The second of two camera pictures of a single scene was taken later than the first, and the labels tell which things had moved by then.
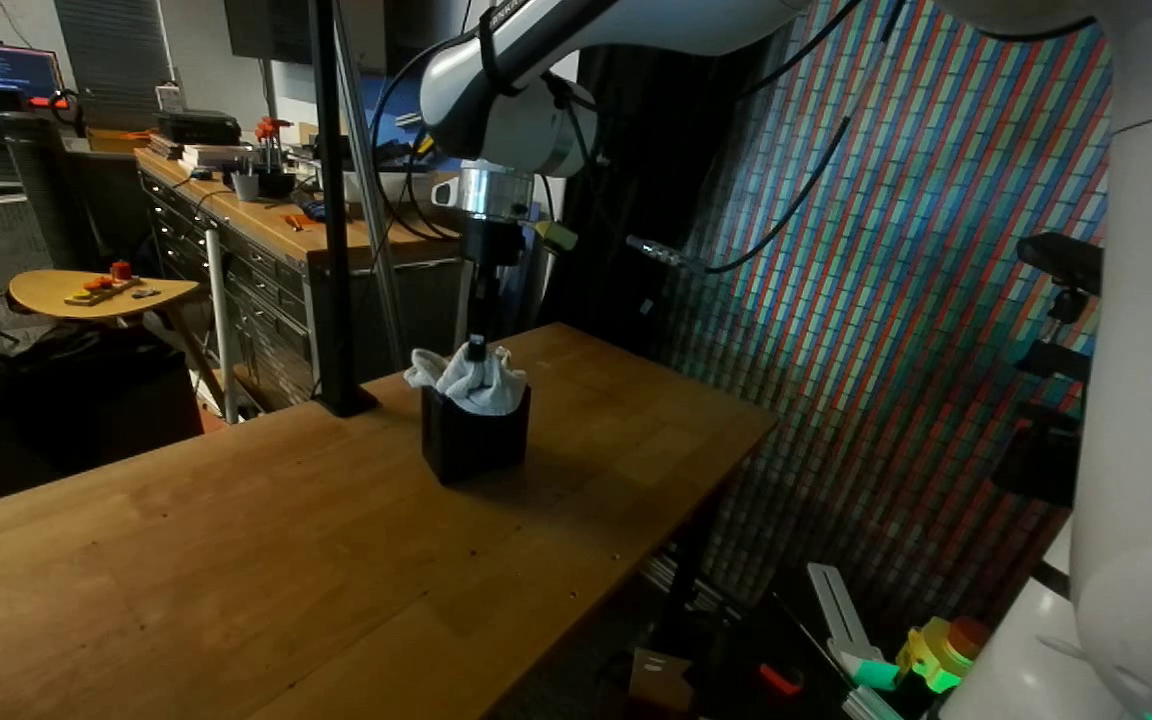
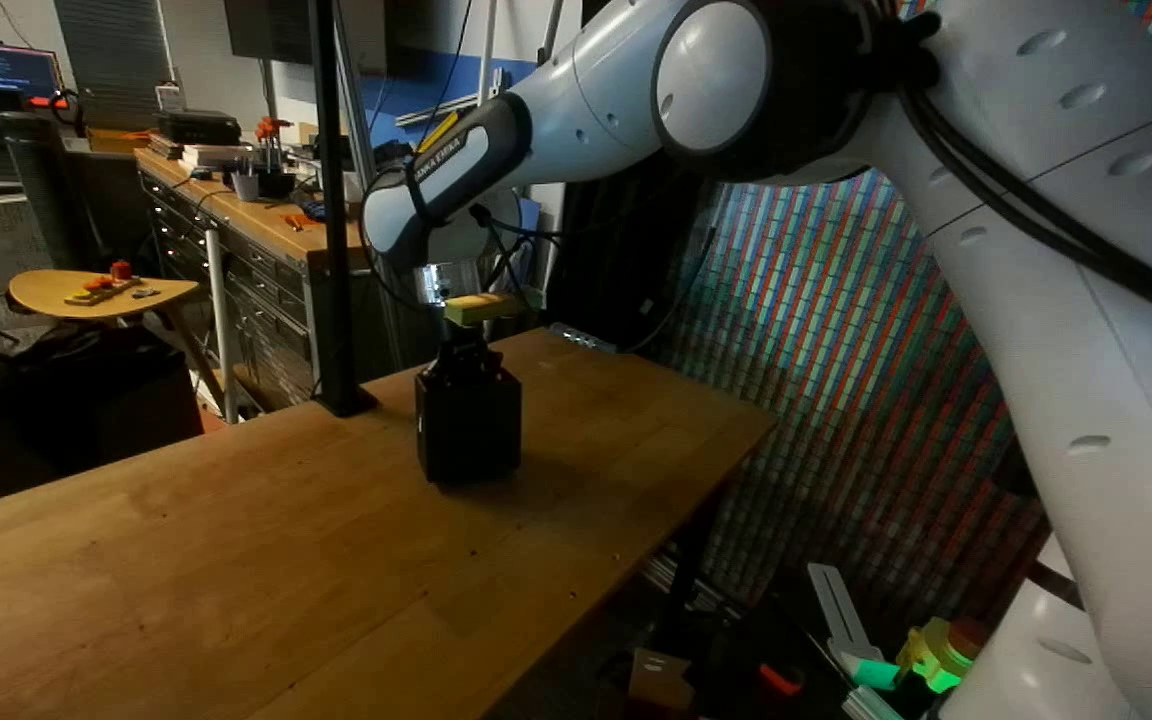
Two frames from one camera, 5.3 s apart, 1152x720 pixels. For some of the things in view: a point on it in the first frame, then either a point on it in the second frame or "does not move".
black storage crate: [78, 397] does not move
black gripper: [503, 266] -> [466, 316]
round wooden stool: [85, 293] does not move
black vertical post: [343, 388] does not move
